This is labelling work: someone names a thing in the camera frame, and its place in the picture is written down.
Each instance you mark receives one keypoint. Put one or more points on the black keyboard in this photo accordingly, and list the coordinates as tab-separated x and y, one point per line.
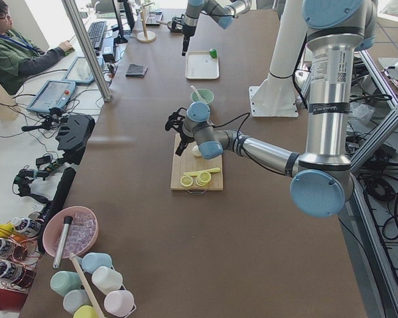
95	34

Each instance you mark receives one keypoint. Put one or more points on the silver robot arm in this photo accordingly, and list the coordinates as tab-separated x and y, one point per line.
222	15
321	180

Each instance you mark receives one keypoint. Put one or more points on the seated person green jacket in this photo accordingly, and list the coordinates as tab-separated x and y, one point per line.
20	58

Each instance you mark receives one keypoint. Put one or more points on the wooden mug tree stand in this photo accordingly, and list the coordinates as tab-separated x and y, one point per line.
145	36

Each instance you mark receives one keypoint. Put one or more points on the black monitor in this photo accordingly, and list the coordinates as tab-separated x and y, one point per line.
122	34

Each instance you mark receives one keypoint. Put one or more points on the white ceramic spoon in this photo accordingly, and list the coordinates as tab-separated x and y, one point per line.
200	98

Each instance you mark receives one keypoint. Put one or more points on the white pedestal column base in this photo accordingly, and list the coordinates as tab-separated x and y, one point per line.
275	97

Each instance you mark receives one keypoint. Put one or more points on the steel muddler black tip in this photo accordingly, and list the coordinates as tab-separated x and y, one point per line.
62	241

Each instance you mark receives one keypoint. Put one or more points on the yellow plastic knife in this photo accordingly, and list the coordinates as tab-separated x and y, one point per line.
196	173

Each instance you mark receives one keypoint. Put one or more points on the mint green cup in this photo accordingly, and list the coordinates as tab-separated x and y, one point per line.
63	282

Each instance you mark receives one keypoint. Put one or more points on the cream rectangular tray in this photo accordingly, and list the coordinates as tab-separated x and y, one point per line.
201	66

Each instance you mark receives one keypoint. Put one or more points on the tea bottle dark label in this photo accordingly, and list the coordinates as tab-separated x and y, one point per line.
27	227

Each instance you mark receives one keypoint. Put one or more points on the bamboo cutting board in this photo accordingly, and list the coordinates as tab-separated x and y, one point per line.
189	163

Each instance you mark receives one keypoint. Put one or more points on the grey folded cloth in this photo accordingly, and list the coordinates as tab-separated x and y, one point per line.
136	71

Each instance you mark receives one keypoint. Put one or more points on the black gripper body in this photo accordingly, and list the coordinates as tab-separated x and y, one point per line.
186	30
185	135

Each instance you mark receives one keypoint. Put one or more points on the yellow cup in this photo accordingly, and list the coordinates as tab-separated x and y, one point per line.
85	311

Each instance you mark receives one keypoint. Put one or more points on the black headset device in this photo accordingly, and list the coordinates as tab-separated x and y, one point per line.
73	135

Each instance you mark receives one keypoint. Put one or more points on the pale blue grey cup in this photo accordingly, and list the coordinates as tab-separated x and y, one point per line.
75	299

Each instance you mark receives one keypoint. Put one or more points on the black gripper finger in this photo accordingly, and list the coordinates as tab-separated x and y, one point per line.
185	46
181	148

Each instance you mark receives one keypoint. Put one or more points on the copper wire bottle basket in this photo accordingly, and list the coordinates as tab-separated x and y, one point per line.
18	259

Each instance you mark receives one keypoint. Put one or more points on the pink bowl with ice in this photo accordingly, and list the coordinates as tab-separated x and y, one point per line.
82	234

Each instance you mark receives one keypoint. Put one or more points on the teach pendant tablet near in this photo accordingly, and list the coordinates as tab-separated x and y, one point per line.
53	94

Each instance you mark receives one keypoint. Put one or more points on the cream white cup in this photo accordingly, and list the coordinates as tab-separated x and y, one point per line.
107	280

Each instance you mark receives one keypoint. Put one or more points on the light green ceramic bowl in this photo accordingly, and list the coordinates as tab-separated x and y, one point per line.
206	94

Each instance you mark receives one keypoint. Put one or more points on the lemon slice stack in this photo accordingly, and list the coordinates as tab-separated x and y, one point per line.
203	179

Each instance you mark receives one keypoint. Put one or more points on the pink cup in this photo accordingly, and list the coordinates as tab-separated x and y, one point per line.
119	303

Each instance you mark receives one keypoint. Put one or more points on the green lime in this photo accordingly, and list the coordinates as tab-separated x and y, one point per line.
213	53

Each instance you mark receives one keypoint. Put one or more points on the light blue cup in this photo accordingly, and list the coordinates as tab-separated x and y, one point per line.
93	260

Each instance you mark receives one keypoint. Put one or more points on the lemon slice near handle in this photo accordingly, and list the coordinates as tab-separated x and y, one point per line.
186	181

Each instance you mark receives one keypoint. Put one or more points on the teach pendant tablet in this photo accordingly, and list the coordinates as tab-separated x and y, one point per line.
79	72
53	94

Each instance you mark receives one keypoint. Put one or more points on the steel ice scoop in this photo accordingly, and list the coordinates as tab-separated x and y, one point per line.
173	26

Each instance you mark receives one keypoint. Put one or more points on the teach pendant tablet far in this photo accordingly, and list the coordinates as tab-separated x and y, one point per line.
79	72

